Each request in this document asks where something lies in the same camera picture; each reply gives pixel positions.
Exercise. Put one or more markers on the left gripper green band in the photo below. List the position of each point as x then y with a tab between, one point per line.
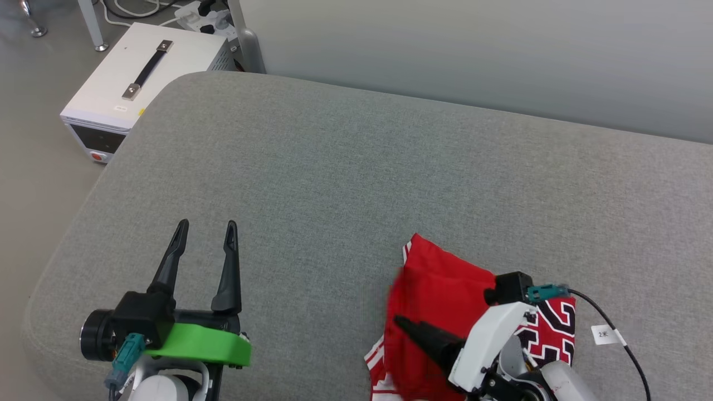
200	345

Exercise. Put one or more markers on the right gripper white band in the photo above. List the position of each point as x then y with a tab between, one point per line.
490	345

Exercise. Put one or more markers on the red basketball jersey number 23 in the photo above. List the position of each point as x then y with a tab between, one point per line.
440	289

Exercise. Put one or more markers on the white power supply box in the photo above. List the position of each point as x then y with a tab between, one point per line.
145	72

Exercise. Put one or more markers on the white power strip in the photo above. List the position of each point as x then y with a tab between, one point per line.
203	16

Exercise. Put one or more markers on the white table leg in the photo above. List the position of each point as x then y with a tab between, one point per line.
92	22

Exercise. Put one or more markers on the chrome stool base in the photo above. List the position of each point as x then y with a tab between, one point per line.
33	25

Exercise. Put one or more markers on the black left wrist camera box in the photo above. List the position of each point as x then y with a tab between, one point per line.
133	320

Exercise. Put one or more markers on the grey metal frame post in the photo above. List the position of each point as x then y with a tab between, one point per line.
248	44

